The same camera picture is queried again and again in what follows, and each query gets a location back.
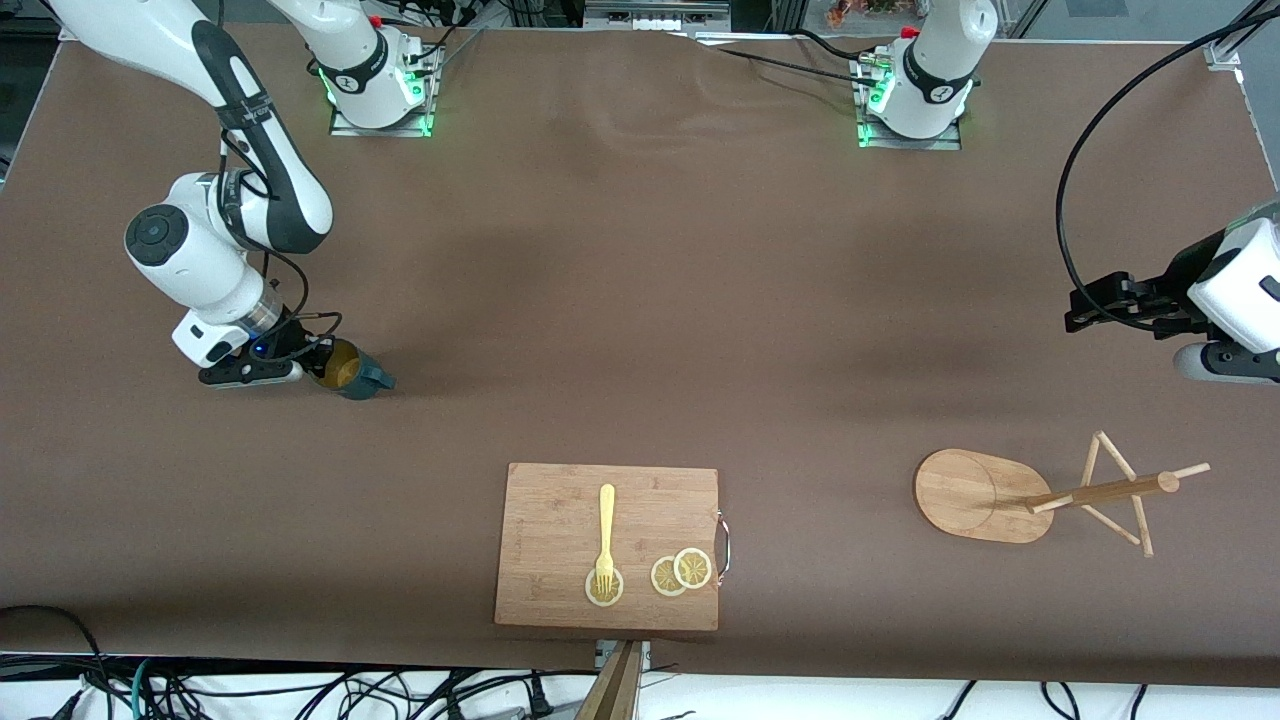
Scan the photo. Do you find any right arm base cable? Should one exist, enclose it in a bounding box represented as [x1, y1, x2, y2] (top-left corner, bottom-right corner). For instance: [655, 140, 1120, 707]
[375, 0, 486, 73]

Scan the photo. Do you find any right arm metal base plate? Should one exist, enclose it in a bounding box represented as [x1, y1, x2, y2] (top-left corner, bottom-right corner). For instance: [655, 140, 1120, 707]
[330, 45, 442, 138]

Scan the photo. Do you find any thick black cable loop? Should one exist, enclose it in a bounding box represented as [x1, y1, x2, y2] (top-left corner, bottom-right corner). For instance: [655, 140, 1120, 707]
[0, 604, 109, 696]

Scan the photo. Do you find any brown table cover sheet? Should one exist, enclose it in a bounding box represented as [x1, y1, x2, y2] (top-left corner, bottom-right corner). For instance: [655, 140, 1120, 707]
[0, 18, 1280, 689]

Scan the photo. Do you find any tangled black floor cable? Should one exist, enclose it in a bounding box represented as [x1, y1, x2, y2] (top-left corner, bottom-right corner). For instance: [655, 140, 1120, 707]
[150, 665, 601, 720]

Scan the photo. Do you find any short black table cable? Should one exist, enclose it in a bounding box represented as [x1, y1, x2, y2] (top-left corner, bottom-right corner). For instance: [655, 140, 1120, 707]
[795, 28, 881, 63]

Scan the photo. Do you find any teal ribbed cup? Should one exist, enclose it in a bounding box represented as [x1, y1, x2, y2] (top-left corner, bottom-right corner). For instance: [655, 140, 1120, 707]
[318, 338, 397, 401]

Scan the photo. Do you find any orange background object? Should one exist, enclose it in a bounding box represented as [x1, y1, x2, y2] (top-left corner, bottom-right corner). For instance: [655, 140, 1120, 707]
[825, 0, 903, 28]

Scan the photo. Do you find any wooden beam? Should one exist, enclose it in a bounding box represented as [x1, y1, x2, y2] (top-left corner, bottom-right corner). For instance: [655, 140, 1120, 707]
[575, 640, 643, 720]

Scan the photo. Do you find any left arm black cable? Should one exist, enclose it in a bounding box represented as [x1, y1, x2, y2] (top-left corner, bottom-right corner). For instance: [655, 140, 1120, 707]
[1057, 0, 1280, 316]

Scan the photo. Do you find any grey power strip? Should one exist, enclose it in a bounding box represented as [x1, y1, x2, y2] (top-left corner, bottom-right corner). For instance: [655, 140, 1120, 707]
[585, 0, 732, 31]

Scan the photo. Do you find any long black table cable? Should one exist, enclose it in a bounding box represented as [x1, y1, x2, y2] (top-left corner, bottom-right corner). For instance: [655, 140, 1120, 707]
[712, 45, 881, 87]

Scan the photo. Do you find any wooden cup rack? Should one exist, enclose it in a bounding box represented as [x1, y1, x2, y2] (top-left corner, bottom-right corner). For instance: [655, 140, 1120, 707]
[914, 430, 1212, 559]

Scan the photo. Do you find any yellow plastic fork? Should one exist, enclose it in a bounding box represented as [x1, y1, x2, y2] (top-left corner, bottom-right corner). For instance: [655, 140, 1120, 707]
[595, 484, 618, 597]

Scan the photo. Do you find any bamboo cutting board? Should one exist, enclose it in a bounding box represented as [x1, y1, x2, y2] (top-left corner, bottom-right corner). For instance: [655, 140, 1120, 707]
[494, 462, 721, 632]

